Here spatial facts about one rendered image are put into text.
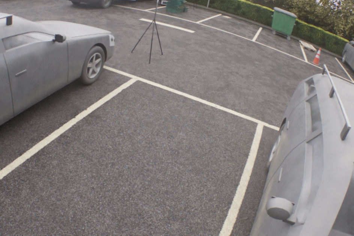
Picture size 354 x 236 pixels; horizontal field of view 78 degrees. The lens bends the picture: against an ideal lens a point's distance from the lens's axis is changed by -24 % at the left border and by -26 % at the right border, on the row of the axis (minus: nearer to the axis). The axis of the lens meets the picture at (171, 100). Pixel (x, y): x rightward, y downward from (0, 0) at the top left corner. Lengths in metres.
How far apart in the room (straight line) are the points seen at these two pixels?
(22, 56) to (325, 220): 3.32
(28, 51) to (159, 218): 2.41
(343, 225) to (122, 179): 2.24
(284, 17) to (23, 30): 12.11
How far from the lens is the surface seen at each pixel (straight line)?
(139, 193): 2.83
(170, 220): 2.65
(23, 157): 3.23
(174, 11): 12.12
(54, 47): 3.69
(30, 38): 3.48
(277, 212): 1.53
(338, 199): 1.68
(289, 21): 13.72
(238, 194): 3.12
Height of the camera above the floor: 2.12
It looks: 28 degrees down
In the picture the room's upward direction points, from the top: 11 degrees clockwise
